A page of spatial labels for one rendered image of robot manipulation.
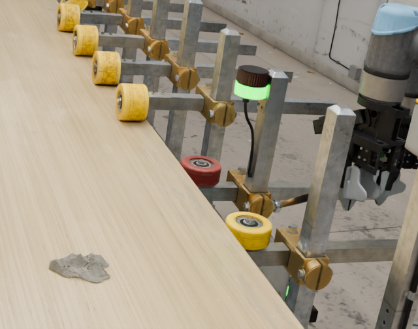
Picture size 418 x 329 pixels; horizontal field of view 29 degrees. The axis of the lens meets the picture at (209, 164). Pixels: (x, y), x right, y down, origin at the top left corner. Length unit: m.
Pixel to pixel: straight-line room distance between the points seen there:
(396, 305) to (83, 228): 0.49
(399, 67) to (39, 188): 0.63
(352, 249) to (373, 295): 1.70
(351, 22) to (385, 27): 4.57
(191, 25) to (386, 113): 0.74
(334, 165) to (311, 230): 0.12
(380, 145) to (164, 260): 0.40
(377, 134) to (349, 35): 4.55
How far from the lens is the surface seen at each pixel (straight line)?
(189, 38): 1.98
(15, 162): 1.51
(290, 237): 1.45
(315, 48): 6.26
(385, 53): 1.34
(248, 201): 1.59
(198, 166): 1.58
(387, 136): 1.37
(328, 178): 1.34
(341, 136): 1.32
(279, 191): 1.67
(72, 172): 1.49
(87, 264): 1.17
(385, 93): 1.35
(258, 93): 1.50
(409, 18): 1.33
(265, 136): 1.55
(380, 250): 1.52
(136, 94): 1.74
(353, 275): 3.29
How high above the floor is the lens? 1.49
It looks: 22 degrees down
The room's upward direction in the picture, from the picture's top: 9 degrees clockwise
